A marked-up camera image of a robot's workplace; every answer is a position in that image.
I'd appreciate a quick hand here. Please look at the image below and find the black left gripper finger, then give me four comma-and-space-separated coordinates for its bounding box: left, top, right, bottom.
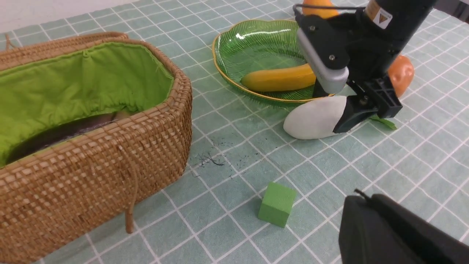
339, 189, 469, 264

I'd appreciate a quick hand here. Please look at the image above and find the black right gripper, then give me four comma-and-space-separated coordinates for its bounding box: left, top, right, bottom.
293, 7, 407, 134

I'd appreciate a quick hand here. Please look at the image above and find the orange brown plastic potato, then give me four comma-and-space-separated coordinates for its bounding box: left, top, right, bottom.
388, 55, 415, 98

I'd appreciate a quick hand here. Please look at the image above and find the white plastic radish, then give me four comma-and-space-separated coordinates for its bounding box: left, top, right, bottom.
283, 87, 356, 140

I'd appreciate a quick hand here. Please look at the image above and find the yellow plastic banana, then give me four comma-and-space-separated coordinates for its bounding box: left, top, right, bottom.
240, 64, 316, 92

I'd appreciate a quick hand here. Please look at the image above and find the orange yellow plastic mango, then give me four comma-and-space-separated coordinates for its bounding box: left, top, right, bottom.
302, 0, 339, 19

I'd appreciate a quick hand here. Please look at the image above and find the purple plastic eggplant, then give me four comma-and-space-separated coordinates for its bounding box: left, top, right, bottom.
5, 110, 131, 164

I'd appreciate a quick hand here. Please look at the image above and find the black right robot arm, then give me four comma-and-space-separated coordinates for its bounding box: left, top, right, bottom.
283, 0, 435, 140

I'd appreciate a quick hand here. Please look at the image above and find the green foam cube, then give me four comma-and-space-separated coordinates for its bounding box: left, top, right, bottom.
258, 182, 297, 228

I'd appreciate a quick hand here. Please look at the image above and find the green glass leaf plate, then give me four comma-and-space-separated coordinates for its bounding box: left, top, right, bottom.
212, 19, 314, 107

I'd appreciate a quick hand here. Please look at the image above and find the green checked tablecloth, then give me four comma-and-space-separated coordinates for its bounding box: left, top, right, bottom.
1, 0, 468, 264

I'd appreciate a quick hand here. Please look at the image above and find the woven rattan basket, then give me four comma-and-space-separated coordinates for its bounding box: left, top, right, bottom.
0, 38, 192, 264

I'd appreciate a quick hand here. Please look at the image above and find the green fabric basket liner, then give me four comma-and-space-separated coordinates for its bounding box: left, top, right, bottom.
0, 42, 174, 166

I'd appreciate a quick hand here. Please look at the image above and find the woven rattan basket lid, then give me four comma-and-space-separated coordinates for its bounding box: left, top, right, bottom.
0, 32, 129, 71

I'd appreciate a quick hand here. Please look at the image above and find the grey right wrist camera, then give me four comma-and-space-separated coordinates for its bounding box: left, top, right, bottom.
297, 29, 350, 94

